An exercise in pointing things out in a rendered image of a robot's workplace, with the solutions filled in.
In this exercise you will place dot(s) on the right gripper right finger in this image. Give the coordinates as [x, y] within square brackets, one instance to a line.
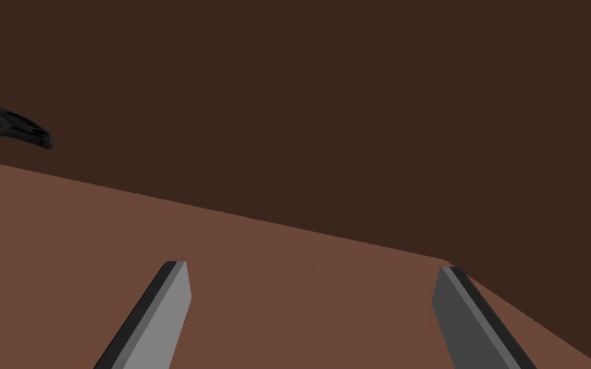
[472, 333]

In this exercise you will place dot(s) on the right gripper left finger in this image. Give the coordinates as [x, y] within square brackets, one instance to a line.
[154, 323]

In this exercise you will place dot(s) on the brown table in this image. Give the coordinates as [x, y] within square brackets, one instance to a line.
[295, 302]

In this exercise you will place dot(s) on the black curved bar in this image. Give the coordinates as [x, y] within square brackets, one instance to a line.
[6, 124]

